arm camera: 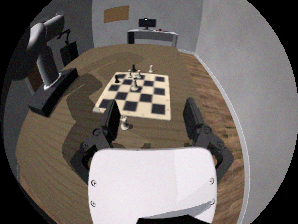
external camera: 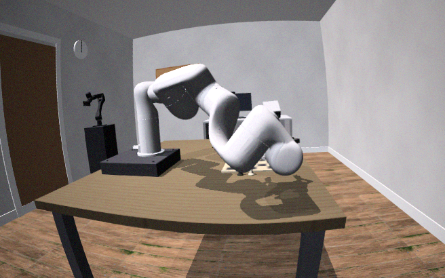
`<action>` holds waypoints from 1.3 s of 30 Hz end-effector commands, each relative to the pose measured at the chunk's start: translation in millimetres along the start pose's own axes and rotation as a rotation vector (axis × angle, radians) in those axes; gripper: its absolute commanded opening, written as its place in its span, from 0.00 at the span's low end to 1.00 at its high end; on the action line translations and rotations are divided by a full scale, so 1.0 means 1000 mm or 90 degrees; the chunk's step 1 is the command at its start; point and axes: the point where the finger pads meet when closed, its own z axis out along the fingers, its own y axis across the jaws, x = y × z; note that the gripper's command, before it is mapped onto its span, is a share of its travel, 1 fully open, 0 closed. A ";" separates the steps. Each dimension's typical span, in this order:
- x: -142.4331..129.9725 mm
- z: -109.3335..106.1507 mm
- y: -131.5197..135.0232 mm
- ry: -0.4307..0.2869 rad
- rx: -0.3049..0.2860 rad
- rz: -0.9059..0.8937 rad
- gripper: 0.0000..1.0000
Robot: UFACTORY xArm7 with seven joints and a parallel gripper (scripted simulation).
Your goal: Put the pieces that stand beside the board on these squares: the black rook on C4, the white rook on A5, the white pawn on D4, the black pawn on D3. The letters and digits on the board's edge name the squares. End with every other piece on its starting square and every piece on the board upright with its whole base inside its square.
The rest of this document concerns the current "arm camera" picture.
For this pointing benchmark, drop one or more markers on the chessboard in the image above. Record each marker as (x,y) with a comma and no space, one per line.
(151,101)

